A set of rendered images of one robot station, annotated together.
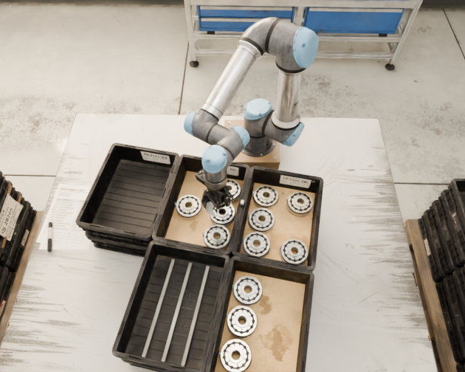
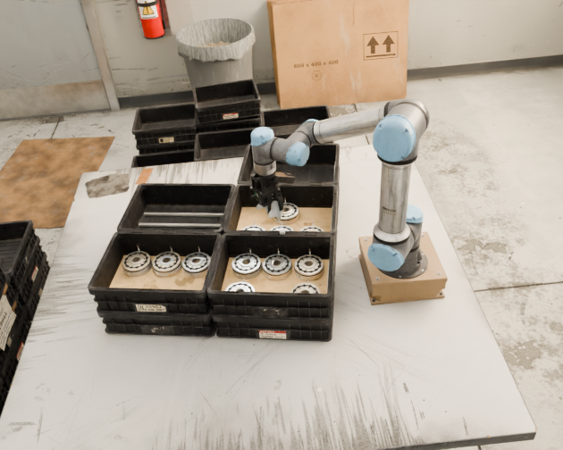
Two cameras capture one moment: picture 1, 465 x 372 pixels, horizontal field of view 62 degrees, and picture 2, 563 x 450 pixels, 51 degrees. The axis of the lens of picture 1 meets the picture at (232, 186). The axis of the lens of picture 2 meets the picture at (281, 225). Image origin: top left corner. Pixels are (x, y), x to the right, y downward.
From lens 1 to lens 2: 1.74 m
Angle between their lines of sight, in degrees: 56
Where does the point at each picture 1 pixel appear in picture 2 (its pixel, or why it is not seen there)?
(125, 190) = (300, 175)
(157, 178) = not seen: hidden behind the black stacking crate
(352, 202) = (347, 388)
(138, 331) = (164, 208)
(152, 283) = (206, 208)
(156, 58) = not seen: outside the picture
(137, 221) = not seen: hidden behind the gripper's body
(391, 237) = (297, 437)
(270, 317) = (171, 286)
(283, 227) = (273, 287)
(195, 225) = (267, 223)
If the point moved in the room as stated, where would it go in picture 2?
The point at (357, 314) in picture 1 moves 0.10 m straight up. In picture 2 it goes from (187, 391) to (181, 372)
